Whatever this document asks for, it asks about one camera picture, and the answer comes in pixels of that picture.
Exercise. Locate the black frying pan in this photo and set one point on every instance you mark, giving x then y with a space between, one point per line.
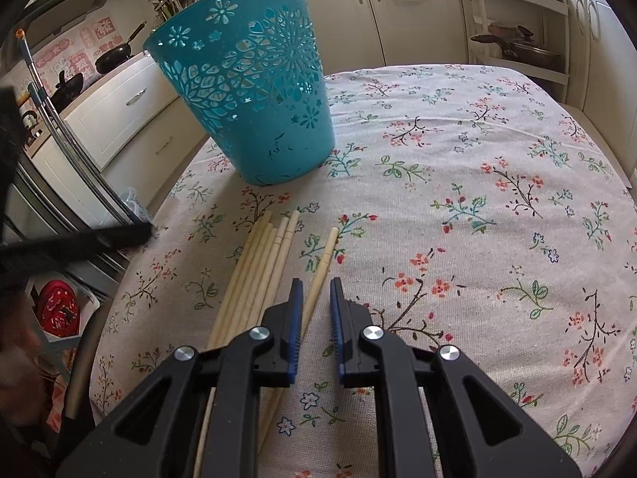
112 57

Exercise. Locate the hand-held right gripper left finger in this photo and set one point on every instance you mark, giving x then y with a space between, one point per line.
297 323

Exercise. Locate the red round item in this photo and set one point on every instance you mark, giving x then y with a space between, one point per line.
57 308

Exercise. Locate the pink wall stickers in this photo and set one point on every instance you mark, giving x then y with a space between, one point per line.
74 55

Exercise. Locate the light wooden chopstick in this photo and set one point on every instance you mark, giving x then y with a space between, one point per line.
326 259

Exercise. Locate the floral tablecloth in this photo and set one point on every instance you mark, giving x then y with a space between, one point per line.
448 259

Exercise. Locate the white shelf rack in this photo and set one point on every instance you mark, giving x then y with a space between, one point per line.
527 0

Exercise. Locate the dark pot with lid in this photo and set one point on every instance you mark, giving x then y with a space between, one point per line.
532 55

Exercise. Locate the dark chair frame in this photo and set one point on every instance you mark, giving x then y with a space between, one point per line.
82 373

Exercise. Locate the blue plastic cup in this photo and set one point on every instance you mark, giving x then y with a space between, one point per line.
259 124

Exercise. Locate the cream tall cabinet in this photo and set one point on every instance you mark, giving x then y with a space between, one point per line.
607 50

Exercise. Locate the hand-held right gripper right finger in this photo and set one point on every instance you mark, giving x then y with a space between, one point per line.
336 328

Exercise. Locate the dark kettle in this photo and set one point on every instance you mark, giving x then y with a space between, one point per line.
29 122

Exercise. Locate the bundle of wooden chopsticks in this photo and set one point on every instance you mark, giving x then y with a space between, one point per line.
249 279

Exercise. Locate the black wok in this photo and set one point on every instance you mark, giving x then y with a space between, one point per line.
67 89

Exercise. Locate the cream cabinet doors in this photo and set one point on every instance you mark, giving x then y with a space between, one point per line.
423 25

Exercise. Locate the clear plastic bag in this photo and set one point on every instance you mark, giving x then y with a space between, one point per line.
134 206

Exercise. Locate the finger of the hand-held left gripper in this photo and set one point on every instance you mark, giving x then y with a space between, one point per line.
99 241

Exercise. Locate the metal mop pole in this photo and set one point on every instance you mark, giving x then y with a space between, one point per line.
28 59
39 102

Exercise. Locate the white drawer cabinet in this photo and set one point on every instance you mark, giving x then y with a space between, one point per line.
124 109

